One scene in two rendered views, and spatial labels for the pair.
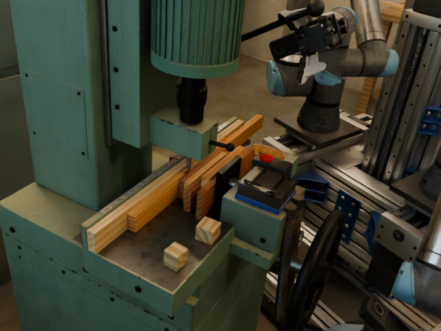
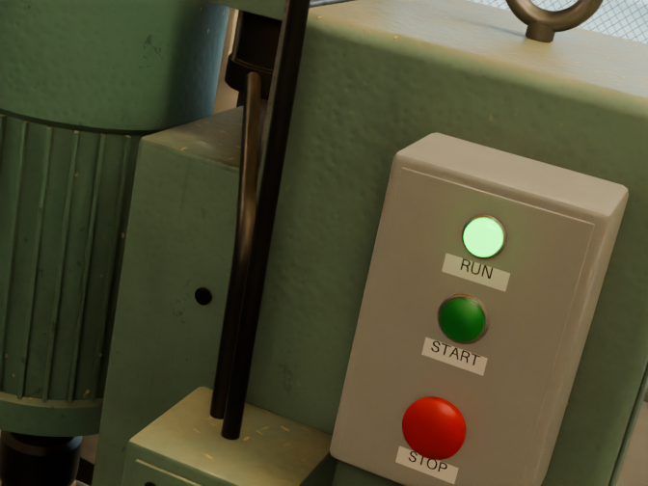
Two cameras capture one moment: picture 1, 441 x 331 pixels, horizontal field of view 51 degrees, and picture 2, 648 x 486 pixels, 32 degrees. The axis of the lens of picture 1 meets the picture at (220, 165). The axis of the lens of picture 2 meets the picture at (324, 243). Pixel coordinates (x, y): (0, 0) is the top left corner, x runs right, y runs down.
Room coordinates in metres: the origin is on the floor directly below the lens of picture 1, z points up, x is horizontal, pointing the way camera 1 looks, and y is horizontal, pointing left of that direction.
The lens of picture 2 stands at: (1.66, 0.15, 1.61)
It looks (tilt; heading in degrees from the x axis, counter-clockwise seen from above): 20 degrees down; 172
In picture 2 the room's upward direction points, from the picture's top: 11 degrees clockwise
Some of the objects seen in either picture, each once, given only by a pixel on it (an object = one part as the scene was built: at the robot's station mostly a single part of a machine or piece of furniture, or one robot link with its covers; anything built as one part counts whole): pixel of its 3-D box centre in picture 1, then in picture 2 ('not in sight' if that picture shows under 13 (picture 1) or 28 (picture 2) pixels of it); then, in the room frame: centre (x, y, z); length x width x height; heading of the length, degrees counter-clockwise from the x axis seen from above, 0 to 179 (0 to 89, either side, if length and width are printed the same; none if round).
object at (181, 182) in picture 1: (203, 172); not in sight; (0.93, 0.04, 0.93); 0.18 x 0.02 x 0.05; 153
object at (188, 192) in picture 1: (215, 176); not in sight; (0.91, 0.01, 0.93); 0.24 x 0.02 x 0.05; 153
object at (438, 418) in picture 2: not in sight; (433, 428); (1.20, 0.28, 1.36); 0.03 x 0.01 x 0.03; 63
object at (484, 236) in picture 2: not in sight; (482, 237); (1.20, 0.28, 1.46); 0.02 x 0.01 x 0.02; 63
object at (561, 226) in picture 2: not in sight; (473, 326); (1.17, 0.30, 1.40); 0.10 x 0.06 x 0.16; 63
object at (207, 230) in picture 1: (208, 230); not in sight; (0.72, 0.01, 0.92); 0.04 x 0.04 x 0.03; 67
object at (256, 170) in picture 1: (269, 180); not in sight; (0.82, -0.11, 0.99); 0.13 x 0.11 x 0.06; 153
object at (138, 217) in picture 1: (208, 161); not in sight; (0.98, 0.03, 0.92); 0.60 x 0.02 x 0.04; 153
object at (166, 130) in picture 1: (183, 135); not in sight; (0.91, 0.09, 1.03); 0.14 x 0.07 x 0.09; 63
